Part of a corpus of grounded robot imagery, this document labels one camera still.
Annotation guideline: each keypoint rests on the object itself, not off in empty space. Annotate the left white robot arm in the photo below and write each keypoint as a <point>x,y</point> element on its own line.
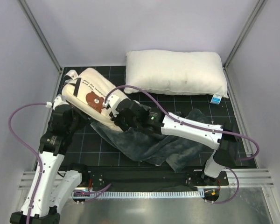
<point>44,203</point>

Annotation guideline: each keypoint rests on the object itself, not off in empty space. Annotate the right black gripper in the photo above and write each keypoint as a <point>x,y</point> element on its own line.
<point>121,115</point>

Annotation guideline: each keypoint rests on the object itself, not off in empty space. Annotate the aluminium front rail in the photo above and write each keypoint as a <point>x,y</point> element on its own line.
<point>249,178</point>

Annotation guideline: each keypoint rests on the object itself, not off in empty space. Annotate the right aluminium frame post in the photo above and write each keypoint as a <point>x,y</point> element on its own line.
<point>260,4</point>

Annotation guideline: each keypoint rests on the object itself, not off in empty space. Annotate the blue white pillow tag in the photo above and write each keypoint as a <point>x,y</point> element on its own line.
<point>216,99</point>

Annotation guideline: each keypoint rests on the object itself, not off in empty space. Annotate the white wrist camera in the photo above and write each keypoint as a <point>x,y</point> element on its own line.
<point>58,101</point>
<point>112,102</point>

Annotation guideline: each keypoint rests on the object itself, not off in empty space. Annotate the cream bear print pillow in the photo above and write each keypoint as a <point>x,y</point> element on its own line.
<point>87,92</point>

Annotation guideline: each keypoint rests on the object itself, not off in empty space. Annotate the zebra and grey pillowcase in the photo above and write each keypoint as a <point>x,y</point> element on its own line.
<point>155,149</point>

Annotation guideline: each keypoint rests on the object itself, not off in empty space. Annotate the aluminium frame post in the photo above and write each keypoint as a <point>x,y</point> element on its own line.
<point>260,4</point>
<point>32,20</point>

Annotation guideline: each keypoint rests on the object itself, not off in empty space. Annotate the left aluminium frame post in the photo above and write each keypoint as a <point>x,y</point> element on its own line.
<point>32,20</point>

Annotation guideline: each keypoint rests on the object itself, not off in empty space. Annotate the slotted cable duct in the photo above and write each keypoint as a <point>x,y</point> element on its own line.
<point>137,195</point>

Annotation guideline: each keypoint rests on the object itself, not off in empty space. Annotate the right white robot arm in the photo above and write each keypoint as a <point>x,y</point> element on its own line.
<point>224,146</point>

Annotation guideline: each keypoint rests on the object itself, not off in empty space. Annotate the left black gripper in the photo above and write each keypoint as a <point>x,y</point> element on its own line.
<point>74,114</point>

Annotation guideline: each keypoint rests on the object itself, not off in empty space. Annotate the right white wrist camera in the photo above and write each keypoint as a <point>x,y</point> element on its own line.
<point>112,102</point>

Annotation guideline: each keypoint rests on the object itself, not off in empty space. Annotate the large white pillow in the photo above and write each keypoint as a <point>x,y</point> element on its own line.
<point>175,73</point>

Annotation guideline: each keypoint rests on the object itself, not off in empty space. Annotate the black grid mat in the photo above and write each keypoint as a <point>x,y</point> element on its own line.
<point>90,149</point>

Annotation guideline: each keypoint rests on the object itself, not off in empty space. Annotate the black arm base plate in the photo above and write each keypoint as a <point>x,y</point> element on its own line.
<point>153,179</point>

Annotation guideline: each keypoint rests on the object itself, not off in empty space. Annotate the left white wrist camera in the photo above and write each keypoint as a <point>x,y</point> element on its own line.
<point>58,101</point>

